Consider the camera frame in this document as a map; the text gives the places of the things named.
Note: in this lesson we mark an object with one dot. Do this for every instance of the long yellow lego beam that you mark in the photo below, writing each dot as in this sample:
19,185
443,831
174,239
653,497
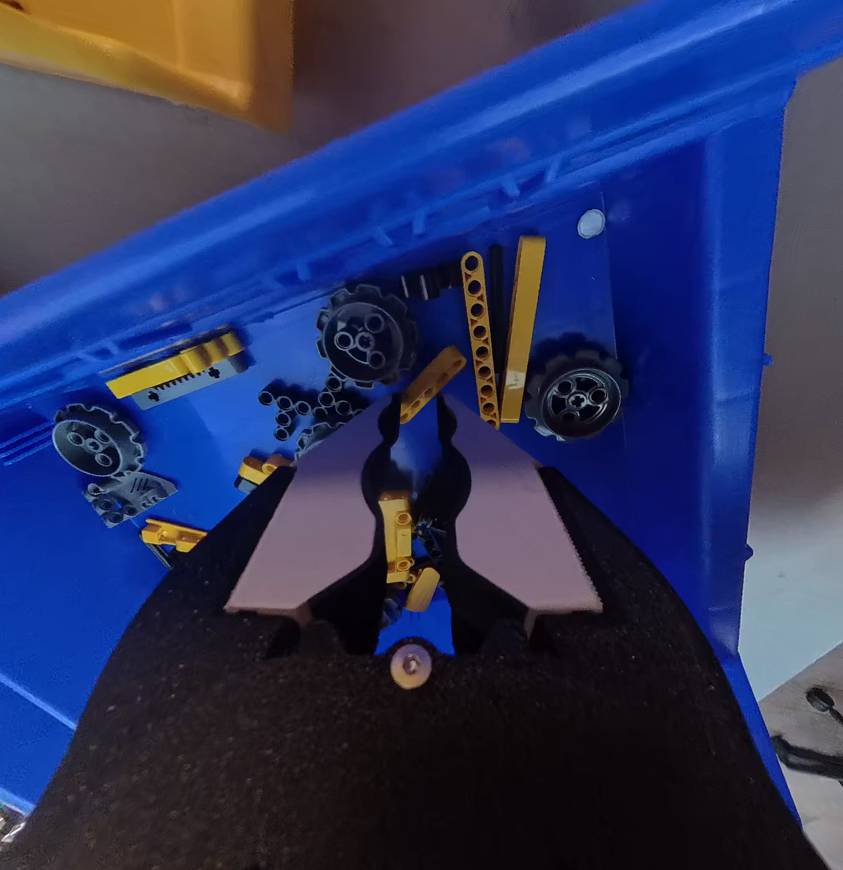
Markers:
481,340
523,326

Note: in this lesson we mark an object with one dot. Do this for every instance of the yellow lego plate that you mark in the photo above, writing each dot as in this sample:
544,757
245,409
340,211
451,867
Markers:
173,535

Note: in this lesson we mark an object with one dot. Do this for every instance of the yellow plastic bin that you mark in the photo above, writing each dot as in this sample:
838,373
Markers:
122,41

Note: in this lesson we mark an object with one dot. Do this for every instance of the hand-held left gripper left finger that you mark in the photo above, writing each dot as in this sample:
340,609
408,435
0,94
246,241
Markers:
312,537

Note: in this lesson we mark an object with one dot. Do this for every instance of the black lego frame piece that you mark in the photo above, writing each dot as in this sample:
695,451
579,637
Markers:
312,401

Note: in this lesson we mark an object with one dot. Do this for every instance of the black lego wheel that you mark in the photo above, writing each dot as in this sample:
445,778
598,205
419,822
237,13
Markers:
367,336
95,440
577,391

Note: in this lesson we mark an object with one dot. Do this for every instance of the yellow lego pin block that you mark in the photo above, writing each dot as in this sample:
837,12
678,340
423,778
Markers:
397,537

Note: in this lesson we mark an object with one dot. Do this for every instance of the yellow curved lego piece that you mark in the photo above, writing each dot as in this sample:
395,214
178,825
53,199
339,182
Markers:
422,590

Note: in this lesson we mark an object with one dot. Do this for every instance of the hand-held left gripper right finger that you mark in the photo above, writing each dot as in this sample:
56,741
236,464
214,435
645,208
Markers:
516,537

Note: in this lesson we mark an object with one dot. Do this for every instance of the black office chair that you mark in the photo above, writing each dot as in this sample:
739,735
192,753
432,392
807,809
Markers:
815,754

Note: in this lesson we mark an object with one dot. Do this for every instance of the dark grey lego panel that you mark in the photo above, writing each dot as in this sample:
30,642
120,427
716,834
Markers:
132,496

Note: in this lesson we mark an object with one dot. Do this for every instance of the black ribbed lego piece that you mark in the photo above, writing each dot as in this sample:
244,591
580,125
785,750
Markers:
428,282

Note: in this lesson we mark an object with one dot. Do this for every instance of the clear round lego stud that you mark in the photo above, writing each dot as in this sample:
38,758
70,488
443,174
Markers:
591,223

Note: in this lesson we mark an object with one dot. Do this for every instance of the yellow lego bracket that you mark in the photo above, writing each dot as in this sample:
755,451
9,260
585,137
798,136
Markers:
261,470

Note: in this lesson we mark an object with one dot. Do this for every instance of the yellow lego liftarm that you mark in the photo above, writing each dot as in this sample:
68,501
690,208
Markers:
170,363

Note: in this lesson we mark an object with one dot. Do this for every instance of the grey lego gear rack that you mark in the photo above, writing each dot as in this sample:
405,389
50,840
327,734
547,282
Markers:
190,384

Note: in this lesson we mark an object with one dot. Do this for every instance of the blue plastic bin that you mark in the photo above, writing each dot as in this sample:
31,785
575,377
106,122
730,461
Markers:
666,272

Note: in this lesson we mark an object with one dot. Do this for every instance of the clear plastic bags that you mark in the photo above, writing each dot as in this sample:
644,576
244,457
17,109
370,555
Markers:
0,832

